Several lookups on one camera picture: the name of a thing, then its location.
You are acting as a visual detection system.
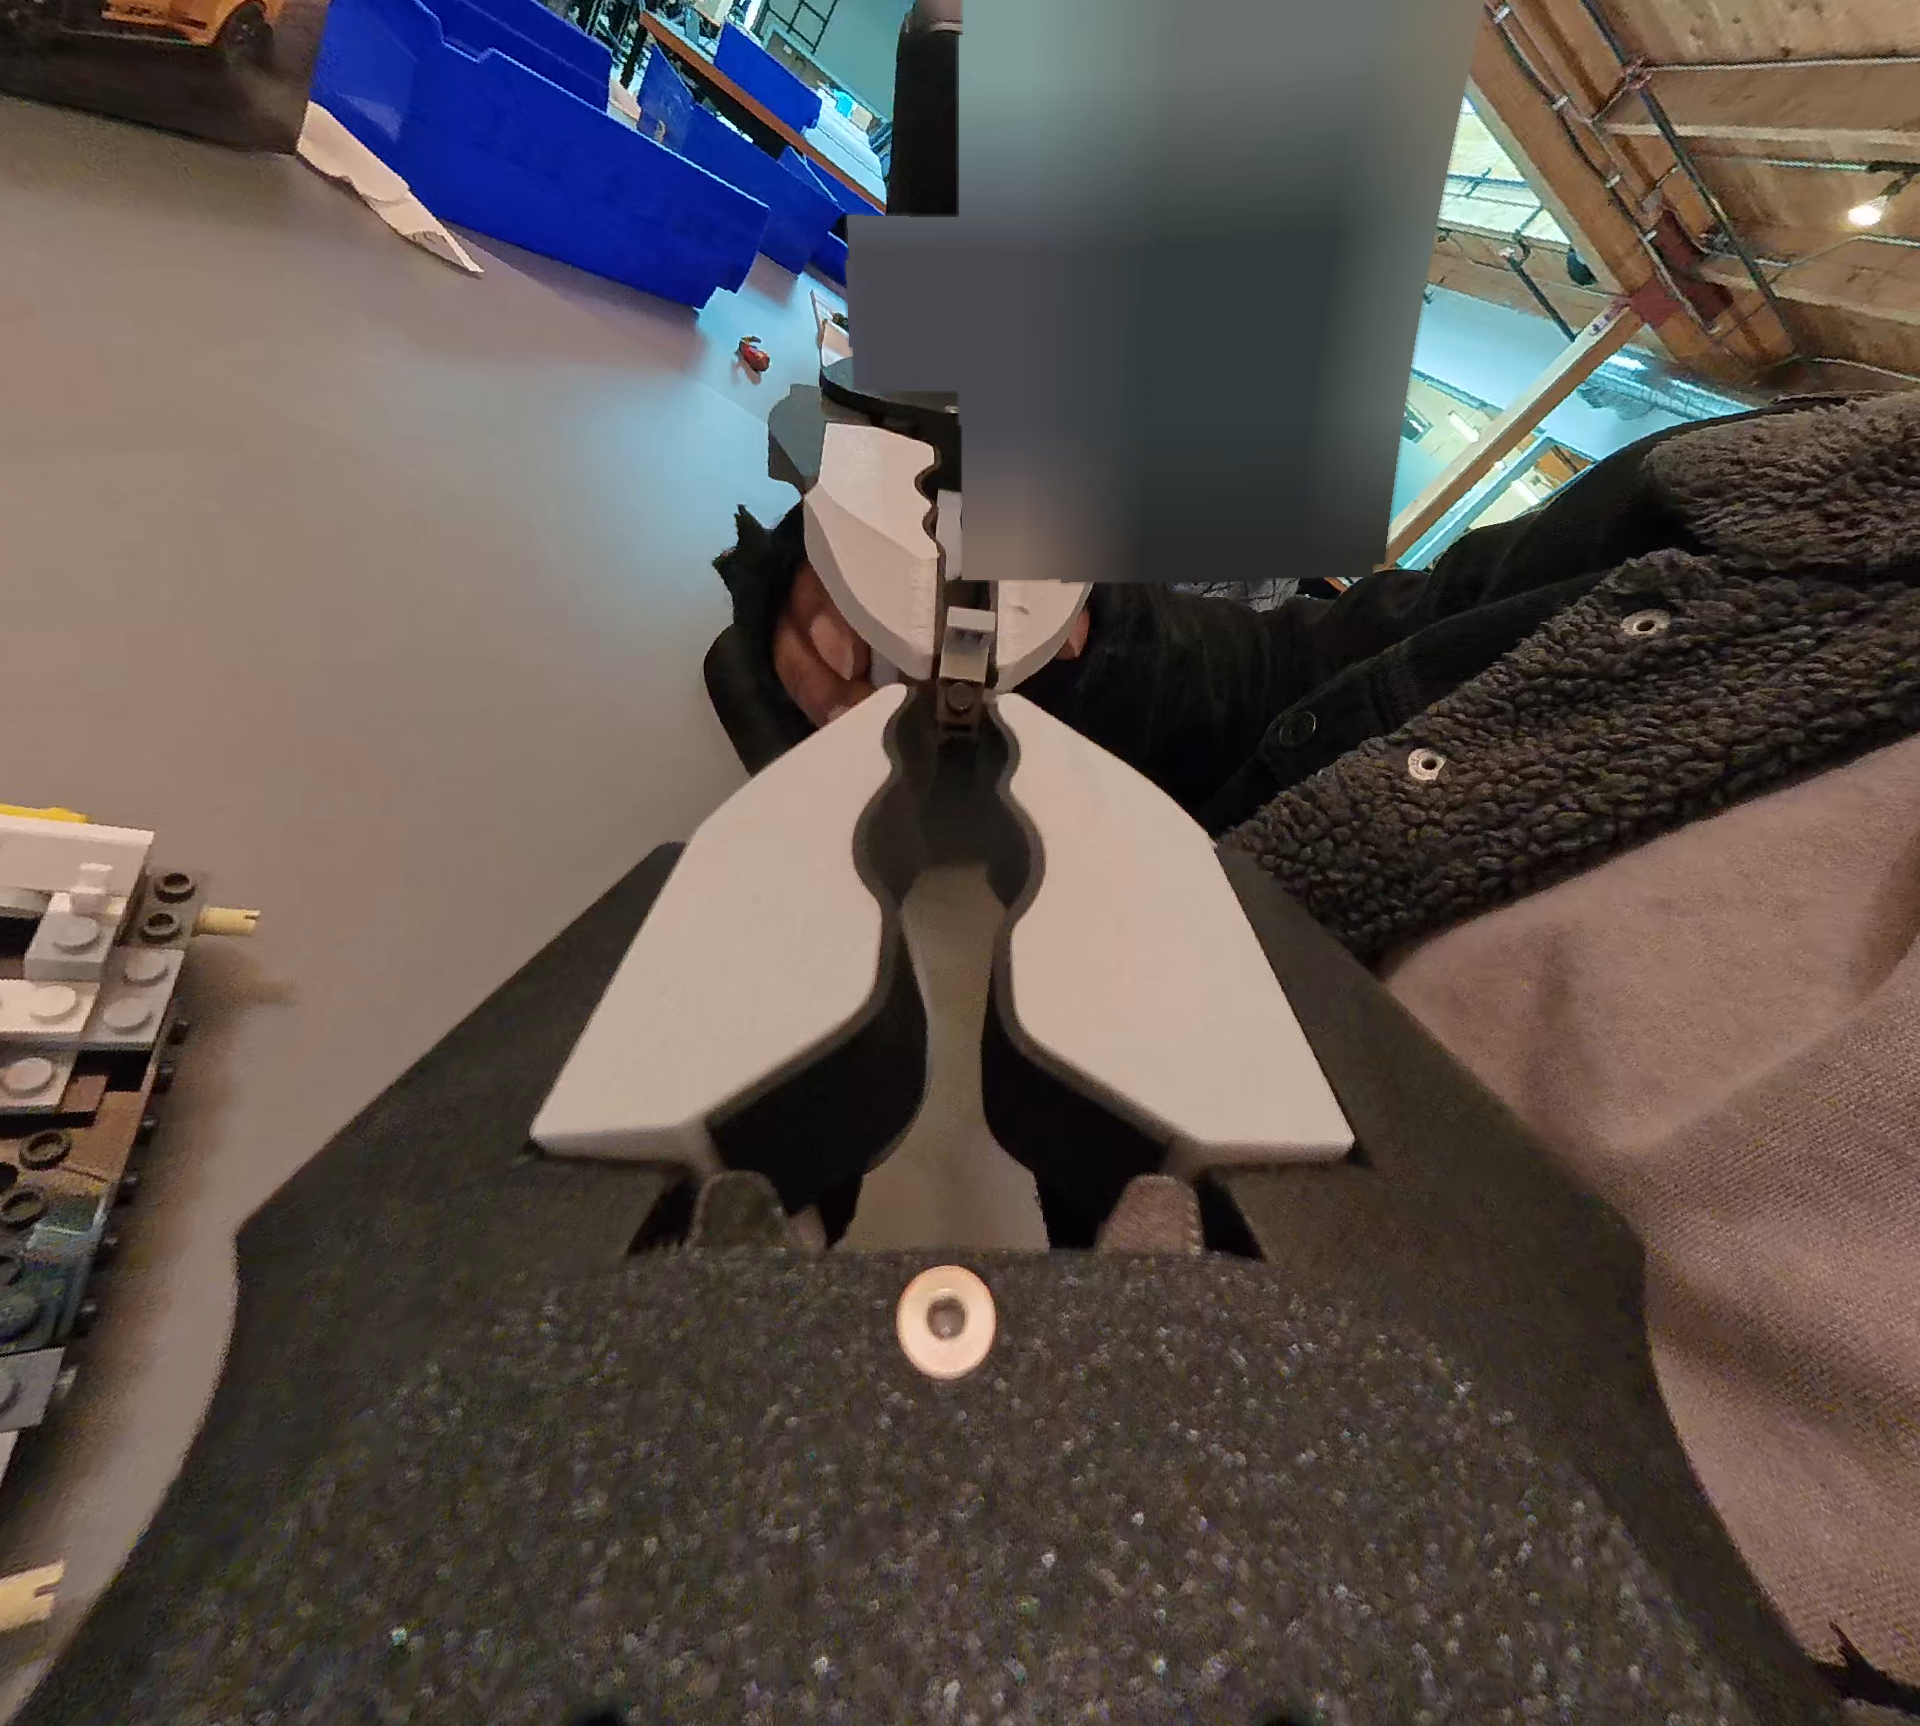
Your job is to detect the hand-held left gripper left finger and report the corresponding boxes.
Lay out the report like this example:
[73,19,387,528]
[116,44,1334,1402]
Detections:
[528,684,946,1250]

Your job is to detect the toy brick car chassis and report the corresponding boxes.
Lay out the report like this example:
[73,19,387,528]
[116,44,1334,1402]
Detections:
[0,803,261,1606]

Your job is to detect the dark fleece jacket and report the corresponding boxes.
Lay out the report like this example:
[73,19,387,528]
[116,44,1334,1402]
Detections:
[1221,392,1920,966]

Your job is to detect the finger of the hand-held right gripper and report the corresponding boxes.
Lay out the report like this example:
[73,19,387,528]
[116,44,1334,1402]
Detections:
[986,578,1093,694]
[802,425,961,689]

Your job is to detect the blue plastic bin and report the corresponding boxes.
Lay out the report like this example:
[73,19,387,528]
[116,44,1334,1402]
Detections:
[313,0,775,309]
[638,24,892,287]

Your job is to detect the grey desk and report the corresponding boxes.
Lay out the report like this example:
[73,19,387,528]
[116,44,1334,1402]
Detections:
[0,92,1255,1699]

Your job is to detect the person's right hand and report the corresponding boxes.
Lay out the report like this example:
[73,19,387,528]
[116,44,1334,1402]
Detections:
[774,556,901,727]

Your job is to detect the beige hoodie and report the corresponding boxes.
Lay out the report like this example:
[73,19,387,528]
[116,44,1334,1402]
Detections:
[1381,735,1920,1701]

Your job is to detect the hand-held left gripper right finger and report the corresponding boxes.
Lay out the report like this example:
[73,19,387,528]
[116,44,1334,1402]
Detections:
[983,689,1358,1253]

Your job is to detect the white paper bag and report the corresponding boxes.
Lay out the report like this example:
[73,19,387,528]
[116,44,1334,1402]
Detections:
[298,103,487,274]

